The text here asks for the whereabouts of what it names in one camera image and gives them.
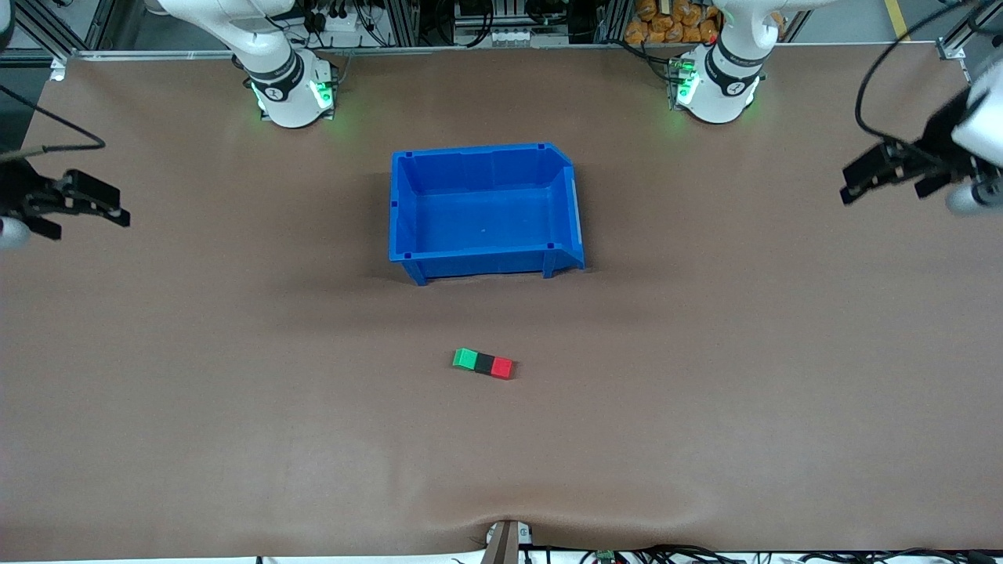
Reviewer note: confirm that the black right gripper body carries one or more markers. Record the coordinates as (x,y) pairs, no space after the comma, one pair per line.
(17,190)

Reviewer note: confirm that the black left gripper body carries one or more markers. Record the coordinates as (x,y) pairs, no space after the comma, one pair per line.
(938,143)

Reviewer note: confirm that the green cube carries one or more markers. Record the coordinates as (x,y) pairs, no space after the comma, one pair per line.
(466,359)

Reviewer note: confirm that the red cube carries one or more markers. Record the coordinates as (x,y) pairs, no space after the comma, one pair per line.
(503,369)

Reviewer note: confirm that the black cube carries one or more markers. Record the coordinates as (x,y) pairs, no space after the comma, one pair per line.
(486,364)

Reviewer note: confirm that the pile of orange bags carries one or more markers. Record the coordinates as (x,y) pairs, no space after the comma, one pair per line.
(674,22)

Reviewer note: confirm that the white power strip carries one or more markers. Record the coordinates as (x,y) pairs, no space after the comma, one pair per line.
(337,22)

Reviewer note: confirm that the blue plastic storage bin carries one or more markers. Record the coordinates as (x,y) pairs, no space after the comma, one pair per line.
(482,211)

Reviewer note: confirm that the small green connector board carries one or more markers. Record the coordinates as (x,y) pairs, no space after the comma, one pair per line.
(605,556)

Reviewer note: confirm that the brown table mat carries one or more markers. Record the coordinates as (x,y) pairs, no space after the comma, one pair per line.
(501,470)

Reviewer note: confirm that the metal corner bracket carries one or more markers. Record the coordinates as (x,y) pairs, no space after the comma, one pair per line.
(953,50)
(57,69)

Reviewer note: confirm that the aluminium table edge rail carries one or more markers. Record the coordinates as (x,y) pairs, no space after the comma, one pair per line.
(501,49)

